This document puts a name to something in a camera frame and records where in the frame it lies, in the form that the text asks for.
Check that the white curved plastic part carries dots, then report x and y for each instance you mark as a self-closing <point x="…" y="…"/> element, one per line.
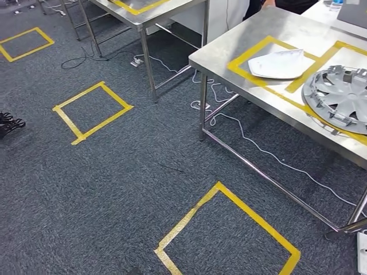
<point x="275" y="64"/>

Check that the stainless steel workbench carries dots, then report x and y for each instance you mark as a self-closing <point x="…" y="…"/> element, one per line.
<point x="183" y="5"/>
<point x="217" y="57"/>

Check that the small white floor box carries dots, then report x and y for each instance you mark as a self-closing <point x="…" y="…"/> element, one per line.
<point x="204" y="105"/>

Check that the yellow floor tape outline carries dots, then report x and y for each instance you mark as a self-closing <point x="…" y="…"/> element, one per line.
<point x="10" y="58"/>
<point x="78" y="137"/>
<point x="219" y="186"/>

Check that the white power strip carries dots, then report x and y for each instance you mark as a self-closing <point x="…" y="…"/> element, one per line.
<point x="362" y="252"/>
<point x="137" y="62"/>

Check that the white cabinet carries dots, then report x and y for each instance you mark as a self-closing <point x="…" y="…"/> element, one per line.
<point x="217" y="19"/>

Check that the person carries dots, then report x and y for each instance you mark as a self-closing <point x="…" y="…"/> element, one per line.
<point x="257" y="9"/>

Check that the grey wheel hubcap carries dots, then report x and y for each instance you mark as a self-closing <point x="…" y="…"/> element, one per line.
<point x="343" y="98"/>

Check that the white table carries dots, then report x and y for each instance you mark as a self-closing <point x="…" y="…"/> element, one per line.
<point x="318" y="11"/>

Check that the black mechanical limb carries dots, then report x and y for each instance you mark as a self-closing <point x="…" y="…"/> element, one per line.
<point x="11" y="123"/>

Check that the clear water bottle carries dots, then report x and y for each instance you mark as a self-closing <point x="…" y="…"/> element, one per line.
<point x="336" y="3"/>

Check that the steel table frame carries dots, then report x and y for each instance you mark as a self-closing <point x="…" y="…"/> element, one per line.
<point x="72" y="22"/>

